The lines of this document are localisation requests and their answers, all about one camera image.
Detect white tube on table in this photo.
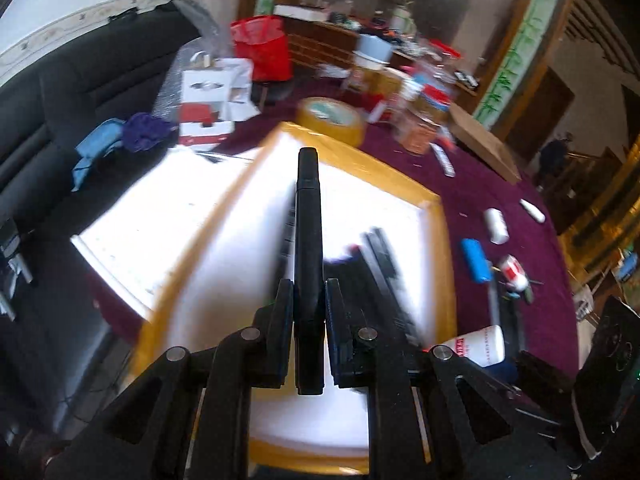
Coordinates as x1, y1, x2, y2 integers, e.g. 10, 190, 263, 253
520, 199, 546, 223

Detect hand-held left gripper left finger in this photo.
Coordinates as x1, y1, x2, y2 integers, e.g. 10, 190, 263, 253
45, 279, 296, 480

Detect white pill bottle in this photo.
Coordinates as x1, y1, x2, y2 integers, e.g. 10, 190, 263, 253
483, 208, 510, 245

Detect pile of marker pens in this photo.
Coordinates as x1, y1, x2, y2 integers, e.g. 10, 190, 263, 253
325, 227, 526, 361

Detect thick black marker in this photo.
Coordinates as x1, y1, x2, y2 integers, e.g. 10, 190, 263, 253
296, 147, 327, 396

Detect red lid plastic jar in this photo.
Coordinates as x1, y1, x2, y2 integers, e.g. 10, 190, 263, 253
400, 77, 453, 116

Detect blue lighter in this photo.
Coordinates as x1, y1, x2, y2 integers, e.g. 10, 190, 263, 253
461, 238, 493, 283

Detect white bottle orange cap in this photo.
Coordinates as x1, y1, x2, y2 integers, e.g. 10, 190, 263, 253
442, 325, 506, 368

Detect black sofa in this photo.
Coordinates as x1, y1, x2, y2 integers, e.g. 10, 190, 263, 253
0, 0, 236, 241

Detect purple velvet tablecloth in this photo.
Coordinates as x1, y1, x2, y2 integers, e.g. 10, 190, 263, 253
215, 85, 581, 386

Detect light blue plastic tub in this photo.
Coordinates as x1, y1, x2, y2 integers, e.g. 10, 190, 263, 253
357, 35, 393, 68

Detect red white glue bottle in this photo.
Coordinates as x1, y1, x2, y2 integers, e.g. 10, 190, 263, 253
500, 255, 532, 292

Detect white red paper box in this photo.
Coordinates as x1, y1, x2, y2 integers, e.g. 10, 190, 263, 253
177, 57, 253, 151

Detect purple cloth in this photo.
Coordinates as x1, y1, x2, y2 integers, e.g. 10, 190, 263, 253
122, 112, 173, 153

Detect small white tube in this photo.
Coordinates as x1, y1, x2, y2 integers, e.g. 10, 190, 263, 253
430, 144, 456, 177

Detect red plastic basket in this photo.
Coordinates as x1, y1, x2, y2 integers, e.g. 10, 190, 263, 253
230, 16, 293, 83

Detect yellow carton boxes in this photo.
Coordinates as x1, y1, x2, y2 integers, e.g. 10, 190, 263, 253
350, 67, 406, 106

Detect white foam lid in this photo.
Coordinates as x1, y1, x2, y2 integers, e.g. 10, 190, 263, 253
70, 145, 263, 321

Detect clear bubble wrap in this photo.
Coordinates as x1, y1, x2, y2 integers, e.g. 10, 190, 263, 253
152, 0, 236, 126

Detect blue cloth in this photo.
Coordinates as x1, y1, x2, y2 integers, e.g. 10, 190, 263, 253
72, 119, 126, 191

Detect clear toothpick jar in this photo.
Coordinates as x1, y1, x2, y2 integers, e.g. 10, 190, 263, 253
392, 105, 446, 155

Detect brown cardboard box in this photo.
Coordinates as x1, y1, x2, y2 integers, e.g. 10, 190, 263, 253
449, 105, 523, 184

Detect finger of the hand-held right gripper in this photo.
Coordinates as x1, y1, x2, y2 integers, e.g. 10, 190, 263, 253
497, 350, 576, 406

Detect tan packing tape roll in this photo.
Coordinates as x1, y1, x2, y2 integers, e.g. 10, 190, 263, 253
295, 96, 366, 148

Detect brown wooden door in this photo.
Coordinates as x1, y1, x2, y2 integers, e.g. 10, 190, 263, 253
505, 67, 573, 161

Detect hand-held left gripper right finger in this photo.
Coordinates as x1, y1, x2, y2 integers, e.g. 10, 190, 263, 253
325, 277, 576, 480

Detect yellow-taped white foam box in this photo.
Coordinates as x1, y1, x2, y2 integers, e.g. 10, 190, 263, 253
135, 122, 458, 476

